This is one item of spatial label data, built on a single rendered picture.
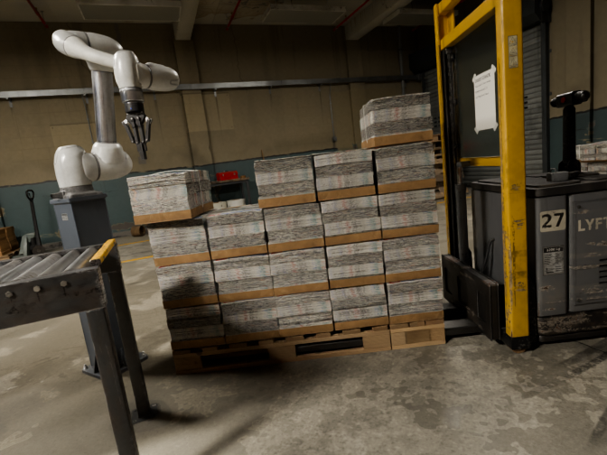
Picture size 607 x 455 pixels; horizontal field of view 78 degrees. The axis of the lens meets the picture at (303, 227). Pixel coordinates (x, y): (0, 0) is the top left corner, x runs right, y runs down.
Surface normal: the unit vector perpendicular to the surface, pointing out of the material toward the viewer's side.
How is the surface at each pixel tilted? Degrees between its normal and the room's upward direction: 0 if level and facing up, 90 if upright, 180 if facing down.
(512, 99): 90
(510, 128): 90
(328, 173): 90
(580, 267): 90
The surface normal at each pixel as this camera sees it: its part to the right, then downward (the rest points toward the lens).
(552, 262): 0.01, 0.17
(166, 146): 0.36, 0.11
